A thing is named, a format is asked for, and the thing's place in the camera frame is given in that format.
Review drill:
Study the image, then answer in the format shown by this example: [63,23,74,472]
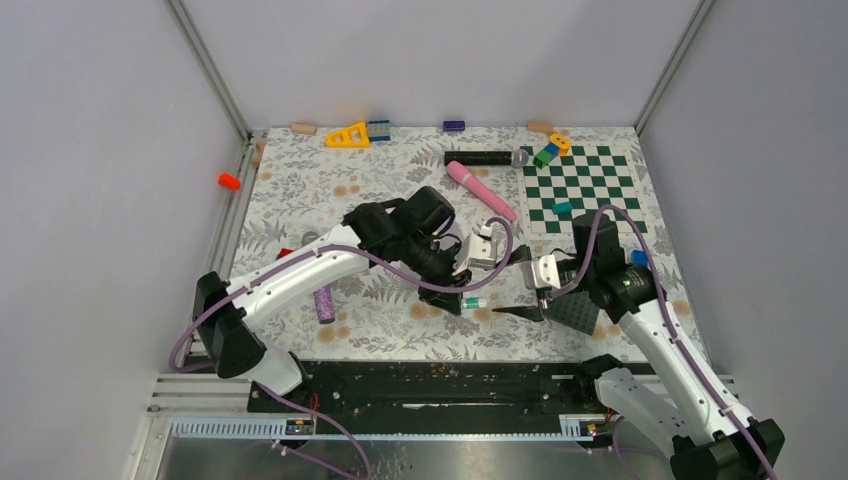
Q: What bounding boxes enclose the black microphone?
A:
[444,149,530,168]

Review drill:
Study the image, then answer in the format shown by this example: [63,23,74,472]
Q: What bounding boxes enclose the multicolour brick stack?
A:
[630,249,650,268]

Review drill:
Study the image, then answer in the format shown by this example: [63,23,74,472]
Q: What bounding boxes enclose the green blue toy brick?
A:
[532,143,560,169]

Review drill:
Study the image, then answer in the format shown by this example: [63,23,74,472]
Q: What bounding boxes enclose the teal cube on chessboard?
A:
[550,202,573,215]

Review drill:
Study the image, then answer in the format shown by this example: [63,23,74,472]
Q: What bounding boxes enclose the pink microphone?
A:
[446,161,517,222]

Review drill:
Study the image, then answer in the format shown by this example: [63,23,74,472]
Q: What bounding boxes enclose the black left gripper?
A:
[402,231,473,315]

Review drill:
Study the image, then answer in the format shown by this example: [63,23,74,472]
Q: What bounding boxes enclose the yellow triangle shape toy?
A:
[325,122,371,149]

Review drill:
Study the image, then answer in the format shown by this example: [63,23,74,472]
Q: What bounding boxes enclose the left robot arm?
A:
[193,186,472,411]

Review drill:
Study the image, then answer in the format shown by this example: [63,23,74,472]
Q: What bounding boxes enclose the green white chessboard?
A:
[517,143,654,240]

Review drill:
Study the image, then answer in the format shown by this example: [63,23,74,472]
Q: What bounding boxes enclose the green white glue stick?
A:
[461,297,488,310]

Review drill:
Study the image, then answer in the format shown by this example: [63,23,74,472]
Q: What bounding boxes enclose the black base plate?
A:
[285,355,622,431]

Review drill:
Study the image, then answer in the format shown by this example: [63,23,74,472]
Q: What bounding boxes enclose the white perforated cable tray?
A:
[170,415,596,442]

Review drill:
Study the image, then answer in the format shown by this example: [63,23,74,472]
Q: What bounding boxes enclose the purple glitter microphone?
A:
[301,231,338,325]

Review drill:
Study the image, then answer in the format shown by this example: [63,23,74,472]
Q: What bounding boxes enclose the grey and blue brick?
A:
[366,119,391,142]

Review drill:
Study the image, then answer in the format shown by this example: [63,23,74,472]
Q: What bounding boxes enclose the wooden block by rail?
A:
[251,141,266,169]

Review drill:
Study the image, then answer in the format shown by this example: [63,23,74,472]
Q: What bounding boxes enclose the floral patterned table mat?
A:
[232,127,701,363]

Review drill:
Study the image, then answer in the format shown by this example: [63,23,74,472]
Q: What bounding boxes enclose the orange yellow ring toy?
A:
[549,133,572,156]

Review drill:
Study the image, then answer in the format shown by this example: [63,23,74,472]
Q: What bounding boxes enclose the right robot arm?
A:
[499,205,785,479]

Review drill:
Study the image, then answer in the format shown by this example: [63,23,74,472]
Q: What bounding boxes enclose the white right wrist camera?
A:
[522,254,561,290]

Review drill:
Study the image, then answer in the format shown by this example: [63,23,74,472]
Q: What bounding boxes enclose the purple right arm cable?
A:
[549,205,780,480]

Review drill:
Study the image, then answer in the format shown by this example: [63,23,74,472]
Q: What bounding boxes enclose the light wooden block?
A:
[290,123,318,136]

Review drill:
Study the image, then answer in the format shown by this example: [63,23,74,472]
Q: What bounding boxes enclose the wooden block back right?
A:
[526,121,557,136]

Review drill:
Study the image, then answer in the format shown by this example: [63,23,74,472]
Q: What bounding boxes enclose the purple flat toy brick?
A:
[442,120,466,132]

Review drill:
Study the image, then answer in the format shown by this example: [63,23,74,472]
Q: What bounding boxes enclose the dark grey studded baseplate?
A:
[545,292,600,336]

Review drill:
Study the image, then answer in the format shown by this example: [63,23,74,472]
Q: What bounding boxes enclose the aluminium side rail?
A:
[189,131,268,343]

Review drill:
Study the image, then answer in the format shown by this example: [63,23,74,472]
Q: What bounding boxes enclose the blue red toy car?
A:
[276,248,293,260]

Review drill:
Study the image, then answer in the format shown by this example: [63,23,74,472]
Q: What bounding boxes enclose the red plastic cylinder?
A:
[217,173,241,191]

